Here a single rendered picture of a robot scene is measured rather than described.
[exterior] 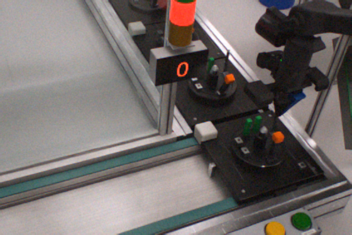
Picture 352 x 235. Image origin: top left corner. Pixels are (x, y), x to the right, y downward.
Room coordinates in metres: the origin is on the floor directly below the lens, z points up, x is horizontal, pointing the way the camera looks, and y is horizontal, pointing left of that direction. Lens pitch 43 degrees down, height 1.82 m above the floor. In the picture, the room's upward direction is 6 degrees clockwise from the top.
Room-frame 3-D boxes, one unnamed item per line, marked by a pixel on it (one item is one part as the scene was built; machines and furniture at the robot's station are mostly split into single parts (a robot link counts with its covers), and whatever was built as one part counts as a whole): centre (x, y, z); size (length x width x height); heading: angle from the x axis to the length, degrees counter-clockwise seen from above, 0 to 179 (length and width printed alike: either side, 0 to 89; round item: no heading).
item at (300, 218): (0.64, -0.30, 0.96); 0.04 x 0.04 x 0.02
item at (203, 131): (0.88, -0.08, 0.97); 0.05 x 0.05 x 0.04; 28
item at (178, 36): (0.85, 0.01, 1.28); 0.05 x 0.05 x 0.05
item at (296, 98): (0.82, -0.24, 1.15); 0.06 x 0.04 x 0.07; 30
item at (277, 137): (0.80, -0.24, 1.04); 0.04 x 0.02 x 0.08; 28
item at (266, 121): (0.84, -0.21, 0.96); 0.24 x 0.24 x 0.02; 28
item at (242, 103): (1.06, -0.09, 1.01); 0.24 x 0.24 x 0.13; 28
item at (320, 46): (0.81, -0.23, 1.31); 0.09 x 0.06 x 0.07; 39
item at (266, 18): (0.84, -0.20, 1.33); 0.12 x 0.08 x 0.11; 39
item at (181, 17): (0.85, 0.01, 1.33); 0.05 x 0.05 x 0.05
